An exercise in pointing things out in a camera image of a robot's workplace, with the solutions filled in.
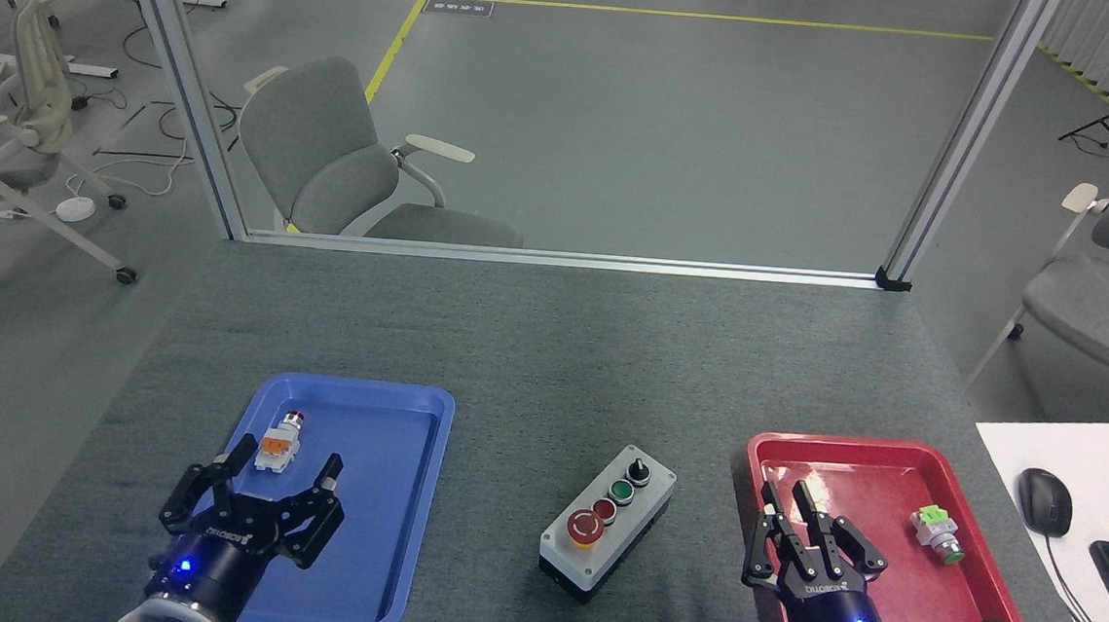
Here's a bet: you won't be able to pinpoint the grey control box with buttons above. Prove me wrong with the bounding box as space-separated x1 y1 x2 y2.
536 438 680 610

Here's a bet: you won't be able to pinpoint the red push button orange block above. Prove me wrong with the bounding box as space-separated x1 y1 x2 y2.
252 408 307 477

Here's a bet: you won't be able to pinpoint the blue plastic tray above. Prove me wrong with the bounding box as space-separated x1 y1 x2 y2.
149 364 458 622

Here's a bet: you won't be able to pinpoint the red plastic tray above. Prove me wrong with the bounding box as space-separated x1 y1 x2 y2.
734 429 1071 622

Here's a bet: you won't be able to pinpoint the black computer mouse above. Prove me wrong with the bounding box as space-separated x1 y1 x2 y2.
1015 466 1077 540

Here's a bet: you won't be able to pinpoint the grey office chair white armrests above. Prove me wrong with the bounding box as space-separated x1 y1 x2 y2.
232 50 536 250

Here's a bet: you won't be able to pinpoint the grey chair with white armrest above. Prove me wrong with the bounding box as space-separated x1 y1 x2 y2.
961 92 1109 424

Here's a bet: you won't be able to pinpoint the white mesh office chair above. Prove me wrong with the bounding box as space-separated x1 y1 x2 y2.
0 0 159 336

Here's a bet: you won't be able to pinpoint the white desk foot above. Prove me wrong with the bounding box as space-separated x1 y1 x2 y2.
0 52 121 83

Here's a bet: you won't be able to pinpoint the green push button switch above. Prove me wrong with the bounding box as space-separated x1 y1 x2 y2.
906 503 970 567

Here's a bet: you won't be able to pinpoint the white floor cable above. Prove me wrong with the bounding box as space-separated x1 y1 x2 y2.
65 126 199 205

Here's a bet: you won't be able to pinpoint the silver aluminium rail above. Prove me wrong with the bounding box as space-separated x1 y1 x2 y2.
241 228 886 291

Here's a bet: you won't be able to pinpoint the black floor cable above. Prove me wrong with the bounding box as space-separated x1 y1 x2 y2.
92 93 243 168

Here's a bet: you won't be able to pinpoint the silver aluminium post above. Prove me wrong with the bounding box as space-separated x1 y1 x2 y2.
876 0 1065 297
92 0 266 242

